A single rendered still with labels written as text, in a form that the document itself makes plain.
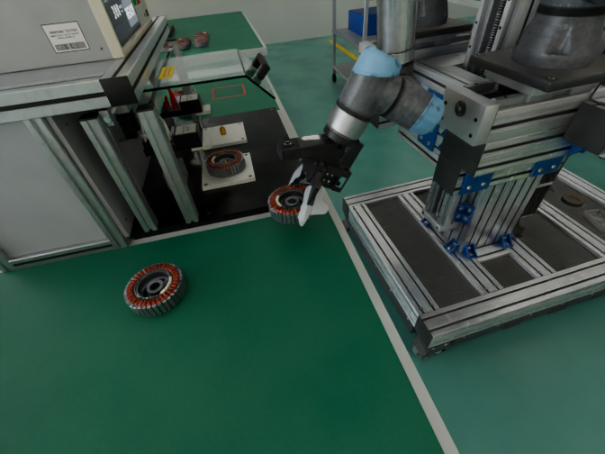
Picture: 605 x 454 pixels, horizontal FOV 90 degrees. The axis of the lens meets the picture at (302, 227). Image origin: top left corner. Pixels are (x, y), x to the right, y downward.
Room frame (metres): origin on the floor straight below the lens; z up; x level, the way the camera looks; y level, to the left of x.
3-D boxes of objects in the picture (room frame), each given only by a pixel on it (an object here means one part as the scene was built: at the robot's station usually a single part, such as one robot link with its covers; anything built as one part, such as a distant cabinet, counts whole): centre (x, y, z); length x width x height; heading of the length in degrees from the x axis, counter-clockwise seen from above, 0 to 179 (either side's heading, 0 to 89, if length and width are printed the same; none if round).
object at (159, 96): (0.89, 0.33, 1.03); 0.62 x 0.01 x 0.03; 10
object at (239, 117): (0.91, 0.24, 0.76); 0.64 x 0.47 x 0.02; 10
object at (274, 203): (0.55, 0.02, 0.82); 0.11 x 0.11 x 0.04
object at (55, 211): (0.52, 0.57, 0.91); 0.28 x 0.03 x 0.32; 100
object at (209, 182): (0.79, 0.21, 0.78); 0.15 x 0.15 x 0.01; 10
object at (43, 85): (0.86, 0.54, 1.09); 0.68 x 0.44 x 0.05; 10
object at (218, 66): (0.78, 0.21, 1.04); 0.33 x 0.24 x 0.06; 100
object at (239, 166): (0.79, 0.21, 0.80); 0.11 x 0.11 x 0.04
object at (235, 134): (1.03, 0.25, 0.78); 0.15 x 0.15 x 0.01; 10
